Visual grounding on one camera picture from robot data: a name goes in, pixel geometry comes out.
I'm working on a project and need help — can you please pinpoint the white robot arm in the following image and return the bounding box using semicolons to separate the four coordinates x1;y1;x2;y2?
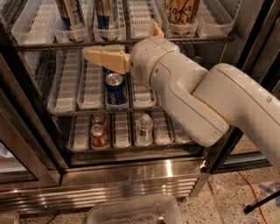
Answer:
82;24;280;170

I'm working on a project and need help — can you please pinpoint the front blue pepsi can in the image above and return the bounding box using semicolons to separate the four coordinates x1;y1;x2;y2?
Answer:
105;73;127;105

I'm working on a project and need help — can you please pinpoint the orange cable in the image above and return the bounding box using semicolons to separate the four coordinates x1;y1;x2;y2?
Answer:
237;171;270;224

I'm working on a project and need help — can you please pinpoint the front red soda can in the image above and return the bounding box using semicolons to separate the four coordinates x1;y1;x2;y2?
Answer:
90;124;109;148

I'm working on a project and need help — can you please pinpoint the fridge glass door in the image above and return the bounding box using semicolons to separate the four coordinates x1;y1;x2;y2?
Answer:
0;55;61;192

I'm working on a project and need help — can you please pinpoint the black tripod leg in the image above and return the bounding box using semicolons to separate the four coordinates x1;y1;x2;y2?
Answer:
243;190;280;214

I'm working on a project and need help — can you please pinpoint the rear red soda can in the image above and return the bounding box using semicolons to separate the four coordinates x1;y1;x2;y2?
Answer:
92;113;108;130

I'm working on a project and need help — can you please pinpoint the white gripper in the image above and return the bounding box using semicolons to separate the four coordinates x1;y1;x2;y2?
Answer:
82;21;179;88

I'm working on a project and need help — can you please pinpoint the top wire shelf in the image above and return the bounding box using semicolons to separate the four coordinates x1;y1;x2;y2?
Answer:
14;36;236;52

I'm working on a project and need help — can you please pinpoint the red soda can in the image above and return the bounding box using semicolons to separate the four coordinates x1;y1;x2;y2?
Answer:
90;124;109;148
92;113;108;130

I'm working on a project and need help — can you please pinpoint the wire shelf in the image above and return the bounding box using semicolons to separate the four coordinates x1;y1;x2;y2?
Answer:
48;102;164;117
14;36;236;52

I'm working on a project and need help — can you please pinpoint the middle wire shelf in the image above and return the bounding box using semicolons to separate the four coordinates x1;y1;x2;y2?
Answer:
48;102;164;117

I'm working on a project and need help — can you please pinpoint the clear water bottle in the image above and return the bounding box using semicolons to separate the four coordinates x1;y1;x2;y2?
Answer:
136;114;153;146

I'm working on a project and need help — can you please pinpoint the clear plastic bin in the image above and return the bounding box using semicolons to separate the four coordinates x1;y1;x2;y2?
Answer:
87;195;184;224

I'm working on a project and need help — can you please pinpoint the small clear container corner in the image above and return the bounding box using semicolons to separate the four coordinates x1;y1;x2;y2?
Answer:
0;213;19;224

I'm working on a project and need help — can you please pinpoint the silver blue redbull can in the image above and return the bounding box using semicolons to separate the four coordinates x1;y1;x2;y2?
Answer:
54;0;88;43
94;0;118;41

